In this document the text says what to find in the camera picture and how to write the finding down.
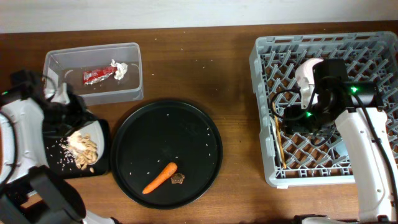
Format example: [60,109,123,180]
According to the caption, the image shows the brown food scrap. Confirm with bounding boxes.
[170,173,185,184]

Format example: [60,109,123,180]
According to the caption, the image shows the white plastic fork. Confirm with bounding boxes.
[270,118,286,169]

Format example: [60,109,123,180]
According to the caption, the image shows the white tissue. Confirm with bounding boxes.
[110,59,128,80]

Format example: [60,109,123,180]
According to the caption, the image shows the grey dishwasher rack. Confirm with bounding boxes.
[249,32,397,189]

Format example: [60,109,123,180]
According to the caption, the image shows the round black tray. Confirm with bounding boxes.
[110,100,223,210]

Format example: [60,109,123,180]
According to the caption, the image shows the wooden chopstick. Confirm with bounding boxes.
[273,114,287,169]

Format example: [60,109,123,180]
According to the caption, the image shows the blue plastic cup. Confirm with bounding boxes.
[333,140,349,161]

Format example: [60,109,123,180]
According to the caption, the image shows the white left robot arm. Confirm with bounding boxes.
[1,84,117,223]

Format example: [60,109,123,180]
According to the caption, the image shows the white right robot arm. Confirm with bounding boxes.
[282,76,397,223]

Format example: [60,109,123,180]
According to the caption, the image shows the clear plastic bin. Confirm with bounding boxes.
[43,42,144,105]

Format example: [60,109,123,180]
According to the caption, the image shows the orange carrot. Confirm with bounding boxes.
[142,162,178,194]

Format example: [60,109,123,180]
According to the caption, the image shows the rice and peanut shell pile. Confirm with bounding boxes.
[56,131,99,174]

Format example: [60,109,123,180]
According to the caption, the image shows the black rectangular tray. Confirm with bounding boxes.
[44,119,111,179]

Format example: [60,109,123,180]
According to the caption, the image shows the red snack wrapper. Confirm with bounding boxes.
[83,66,116,85]

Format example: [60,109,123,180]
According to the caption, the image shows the grey plate with food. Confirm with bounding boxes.
[68,121,104,169]

